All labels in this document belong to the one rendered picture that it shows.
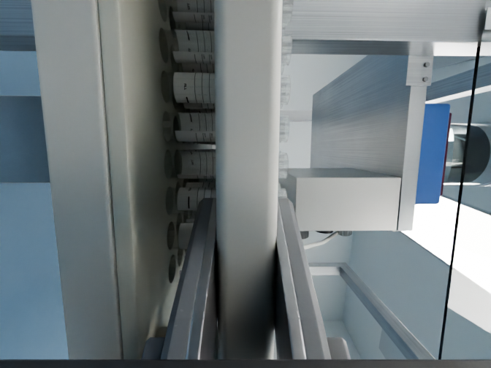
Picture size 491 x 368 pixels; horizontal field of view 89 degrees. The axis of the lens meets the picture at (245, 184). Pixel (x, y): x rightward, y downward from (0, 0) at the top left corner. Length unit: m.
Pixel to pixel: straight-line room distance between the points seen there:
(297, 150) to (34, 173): 3.52
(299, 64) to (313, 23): 3.53
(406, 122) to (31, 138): 0.80
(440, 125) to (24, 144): 0.90
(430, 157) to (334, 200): 0.22
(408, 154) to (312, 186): 0.19
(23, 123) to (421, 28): 0.80
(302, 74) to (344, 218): 3.54
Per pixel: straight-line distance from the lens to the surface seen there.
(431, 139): 0.62
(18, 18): 0.54
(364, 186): 0.52
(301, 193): 0.48
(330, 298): 5.21
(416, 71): 0.57
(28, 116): 0.77
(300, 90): 3.93
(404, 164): 0.55
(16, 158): 0.79
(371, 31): 0.48
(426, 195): 0.62
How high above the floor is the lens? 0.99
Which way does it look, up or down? 1 degrees up
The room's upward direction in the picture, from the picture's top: 90 degrees clockwise
